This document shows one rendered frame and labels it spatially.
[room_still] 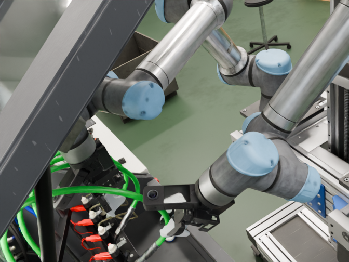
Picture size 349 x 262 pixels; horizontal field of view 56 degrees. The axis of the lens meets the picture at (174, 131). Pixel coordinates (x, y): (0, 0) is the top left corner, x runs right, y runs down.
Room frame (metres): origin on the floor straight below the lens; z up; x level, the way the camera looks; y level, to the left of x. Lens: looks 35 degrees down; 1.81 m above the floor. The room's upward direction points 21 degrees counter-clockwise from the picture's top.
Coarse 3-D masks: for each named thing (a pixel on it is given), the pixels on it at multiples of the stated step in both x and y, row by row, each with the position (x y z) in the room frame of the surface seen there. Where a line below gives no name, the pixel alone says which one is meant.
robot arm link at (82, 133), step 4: (84, 112) 0.61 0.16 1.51; (88, 112) 0.62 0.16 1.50; (84, 116) 0.61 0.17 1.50; (88, 116) 0.62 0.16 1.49; (84, 128) 0.61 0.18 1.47; (80, 132) 0.59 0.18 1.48; (84, 132) 0.60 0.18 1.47; (88, 132) 0.62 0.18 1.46; (80, 136) 0.59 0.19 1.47; (84, 136) 0.60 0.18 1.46; (76, 140) 0.58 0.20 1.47; (80, 140) 0.59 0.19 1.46; (84, 140) 0.59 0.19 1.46; (76, 144) 0.58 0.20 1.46; (72, 148) 0.58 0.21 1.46
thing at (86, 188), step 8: (56, 192) 0.51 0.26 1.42; (64, 192) 0.51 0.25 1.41; (72, 192) 0.51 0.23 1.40; (80, 192) 0.51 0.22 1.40; (88, 192) 0.51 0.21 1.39; (96, 192) 0.51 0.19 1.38; (104, 192) 0.51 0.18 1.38; (112, 192) 0.51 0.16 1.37; (120, 192) 0.51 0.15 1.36; (128, 192) 0.51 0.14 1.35; (32, 200) 0.51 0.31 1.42; (168, 216) 0.51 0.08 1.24; (160, 240) 0.51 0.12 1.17; (8, 248) 0.52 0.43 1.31; (8, 256) 0.52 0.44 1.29
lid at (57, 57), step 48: (0, 0) 0.90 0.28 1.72; (48, 0) 0.54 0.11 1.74; (96, 0) 0.31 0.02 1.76; (144, 0) 0.31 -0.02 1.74; (0, 48) 0.61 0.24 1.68; (48, 48) 0.33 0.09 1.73; (96, 48) 0.29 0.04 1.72; (0, 96) 0.44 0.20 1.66; (48, 96) 0.27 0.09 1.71; (0, 144) 0.27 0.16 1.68; (48, 144) 0.26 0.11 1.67; (0, 192) 0.24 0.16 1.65; (0, 240) 0.23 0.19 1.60
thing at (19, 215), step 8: (56, 168) 0.66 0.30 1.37; (120, 168) 0.71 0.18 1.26; (136, 184) 0.72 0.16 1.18; (136, 192) 0.72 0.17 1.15; (136, 200) 0.71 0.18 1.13; (128, 208) 0.71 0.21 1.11; (128, 216) 0.69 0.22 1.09; (24, 224) 0.62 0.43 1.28; (120, 224) 0.69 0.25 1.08; (24, 232) 0.61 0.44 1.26; (120, 232) 0.67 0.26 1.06; (32, 240) 0.61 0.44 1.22; (32, 248) 0.61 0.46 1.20; (40, 256) 0.61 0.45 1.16
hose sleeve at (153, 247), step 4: (152, 244) 0.51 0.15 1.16; (156, 244) 0.51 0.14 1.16; (148, 248) 0.52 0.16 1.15; (152, 248) 0.51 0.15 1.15; (156, 248) 0.50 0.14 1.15; (144, 252) 0.52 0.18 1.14; (148, 252) 0.51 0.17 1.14; (152, 252) 0.50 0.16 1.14; (140, 256) 0.52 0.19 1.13; (144, 256) 0.51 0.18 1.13; (148, 256) 0.50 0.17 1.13; (140, 260) 0.51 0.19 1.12; (144, 260) 0.50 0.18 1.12
